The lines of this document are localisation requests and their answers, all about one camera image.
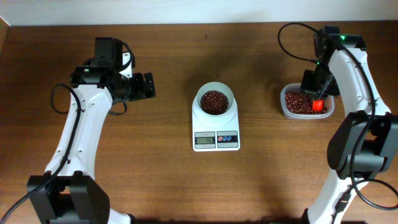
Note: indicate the red beans in bowl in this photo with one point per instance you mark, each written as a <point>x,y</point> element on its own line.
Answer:
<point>214,102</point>

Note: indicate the red adzuki beans in container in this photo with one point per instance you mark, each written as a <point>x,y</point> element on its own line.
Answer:
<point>299,103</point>

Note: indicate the red plastic scoop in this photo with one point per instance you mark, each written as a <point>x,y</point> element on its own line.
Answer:
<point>317,105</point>

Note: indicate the white digital kitchen scale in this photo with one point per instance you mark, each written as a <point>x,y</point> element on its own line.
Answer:
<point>211,133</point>

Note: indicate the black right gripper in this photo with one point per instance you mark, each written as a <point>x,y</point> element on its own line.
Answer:
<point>313,92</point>

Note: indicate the clear plastic bean container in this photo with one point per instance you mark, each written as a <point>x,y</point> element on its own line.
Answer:
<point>329,103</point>

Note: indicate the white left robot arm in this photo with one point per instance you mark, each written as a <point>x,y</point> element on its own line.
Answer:
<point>67,191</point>

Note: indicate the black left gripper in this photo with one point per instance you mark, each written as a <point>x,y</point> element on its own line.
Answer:
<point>148,86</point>

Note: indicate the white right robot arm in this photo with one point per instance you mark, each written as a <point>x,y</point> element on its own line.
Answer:
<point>366,141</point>

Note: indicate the white round bowl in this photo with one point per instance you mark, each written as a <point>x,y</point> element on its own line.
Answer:
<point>218,86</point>

